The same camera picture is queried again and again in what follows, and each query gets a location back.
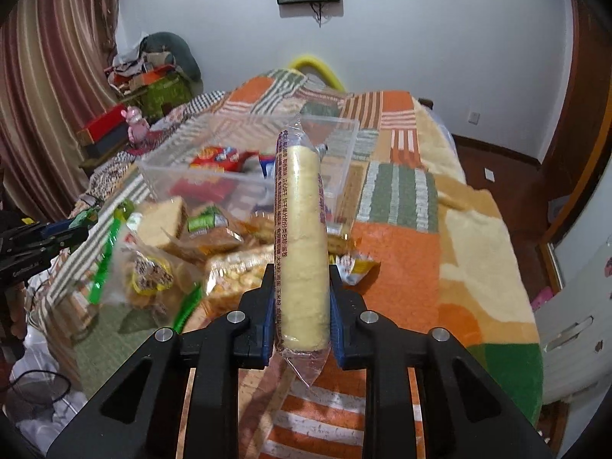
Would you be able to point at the green label bread packet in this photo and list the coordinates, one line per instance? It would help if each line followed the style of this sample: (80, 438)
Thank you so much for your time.
(210, 229)

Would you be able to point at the pile of clothes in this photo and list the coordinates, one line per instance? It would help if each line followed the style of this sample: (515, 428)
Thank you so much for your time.
(153, 57)

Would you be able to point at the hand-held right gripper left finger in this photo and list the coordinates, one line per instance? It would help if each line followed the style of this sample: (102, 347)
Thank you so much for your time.
(266, 318)

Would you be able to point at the orange pastry packet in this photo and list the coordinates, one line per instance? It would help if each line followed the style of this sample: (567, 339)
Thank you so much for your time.
(262, 227)

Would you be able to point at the yellow cracker packet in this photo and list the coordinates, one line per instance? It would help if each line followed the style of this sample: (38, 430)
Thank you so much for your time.
(239, 267)

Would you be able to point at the sliced cake packet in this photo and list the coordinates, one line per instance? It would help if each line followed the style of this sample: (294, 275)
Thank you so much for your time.
(160, 222)

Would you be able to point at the red snack packet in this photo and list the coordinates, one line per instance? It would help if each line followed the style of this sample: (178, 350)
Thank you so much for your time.
(203, 187)
(220, 157)

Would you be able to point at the red gift box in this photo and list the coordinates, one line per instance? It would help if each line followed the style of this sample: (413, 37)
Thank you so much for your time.
(103, 124)

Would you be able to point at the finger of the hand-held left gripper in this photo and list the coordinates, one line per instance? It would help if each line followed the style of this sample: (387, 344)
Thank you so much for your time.
(67, 238)

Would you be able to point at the wooden wardrobe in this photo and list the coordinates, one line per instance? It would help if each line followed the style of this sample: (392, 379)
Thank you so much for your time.
(581, 105)

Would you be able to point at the yellow bed rail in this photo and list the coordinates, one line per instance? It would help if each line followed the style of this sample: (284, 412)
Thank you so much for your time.
(318, 67)

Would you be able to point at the blue white snack packet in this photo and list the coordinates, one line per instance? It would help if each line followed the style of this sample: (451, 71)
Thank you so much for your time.
(266, 165)

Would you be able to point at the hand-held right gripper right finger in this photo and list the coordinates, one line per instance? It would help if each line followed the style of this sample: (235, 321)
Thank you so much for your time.
(337, 327)

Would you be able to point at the green printed box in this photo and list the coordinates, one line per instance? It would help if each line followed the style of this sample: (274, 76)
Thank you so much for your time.
(167, 93)

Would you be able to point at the white plastic chair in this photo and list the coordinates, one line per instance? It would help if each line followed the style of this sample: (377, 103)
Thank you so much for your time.
(573, 325)

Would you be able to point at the white wall socket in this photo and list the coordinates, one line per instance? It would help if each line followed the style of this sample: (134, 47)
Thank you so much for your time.
(474, 117)
(489, 174)

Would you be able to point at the small yellow snack packet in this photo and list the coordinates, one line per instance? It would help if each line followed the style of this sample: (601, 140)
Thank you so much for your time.
(356, 267)

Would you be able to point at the pink plush toy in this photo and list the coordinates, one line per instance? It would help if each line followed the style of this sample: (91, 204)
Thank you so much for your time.
(137, 126)

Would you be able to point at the green edged biscuit bag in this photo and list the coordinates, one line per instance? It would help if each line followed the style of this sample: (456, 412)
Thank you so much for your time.
(143, 272)

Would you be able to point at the long cream roll cake packet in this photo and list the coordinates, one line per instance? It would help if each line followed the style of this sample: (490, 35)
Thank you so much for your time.
(301, 229)

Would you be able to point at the clear plastic storage box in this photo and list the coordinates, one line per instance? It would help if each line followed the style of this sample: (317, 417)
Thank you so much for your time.
(334, 153)

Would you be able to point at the striped curtain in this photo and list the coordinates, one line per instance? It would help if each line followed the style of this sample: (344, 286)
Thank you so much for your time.
(52, 81)

